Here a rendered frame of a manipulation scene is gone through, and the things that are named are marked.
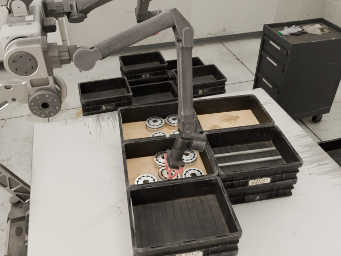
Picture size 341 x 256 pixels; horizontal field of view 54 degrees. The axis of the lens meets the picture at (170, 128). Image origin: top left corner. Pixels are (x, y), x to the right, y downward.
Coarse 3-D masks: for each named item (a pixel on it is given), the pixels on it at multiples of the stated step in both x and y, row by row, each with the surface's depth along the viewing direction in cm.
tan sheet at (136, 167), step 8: (128, 160) 165; (136, 160) 165; (144, 160) 165; (152, 160) 165; (200, 160) 165; (128, 168) 161; (136, 168) 161; (144, 168) 161; (152, 168) 161; (184, 168) 161; (200, 168) 161; (128, 176) 157; (136, 176) 157
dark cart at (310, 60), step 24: (264, 24) 292; (288, 24) 300; (264, 48) 302; (288, 48) 265; (312, 48) 267; (336, 48) 275; (264, 72) 309; (288, 72) 275; (312, 72) 283; (336, 72) 291; (288, 96) 291; (312, 96) 300; (312, 120) 329
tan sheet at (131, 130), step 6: (126, 126) 187; (132, 126) 187; (138, 126) 187; (144, 126) 187; (126, 132) 183; (132, 132) 183; (138, 132) 183; (144, 132) 183; (150, 132) 183; (168, 132) 183; (126, 138) 179; (132, 138) 179
